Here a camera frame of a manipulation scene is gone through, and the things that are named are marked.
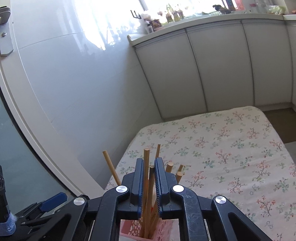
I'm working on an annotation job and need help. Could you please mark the white kitchen cabinets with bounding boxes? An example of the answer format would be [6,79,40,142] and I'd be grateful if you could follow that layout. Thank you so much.
[128,14,295,120]

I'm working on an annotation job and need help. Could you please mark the pink perforated utensil basket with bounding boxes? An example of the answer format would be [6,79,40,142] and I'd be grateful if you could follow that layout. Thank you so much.
[119,218,180,240]

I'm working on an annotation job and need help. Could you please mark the wooden chopstick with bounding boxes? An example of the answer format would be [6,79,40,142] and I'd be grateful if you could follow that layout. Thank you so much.
[155,144,161,158]
[102,150,121,186]
[176,171,183,184]
[140,148,150,237]
[144,165,154,238]
[178,164,184,172]
[166,162,174,173]

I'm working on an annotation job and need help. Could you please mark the floral tablecloth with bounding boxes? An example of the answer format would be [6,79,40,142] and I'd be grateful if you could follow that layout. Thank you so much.
[116,106,295,240]

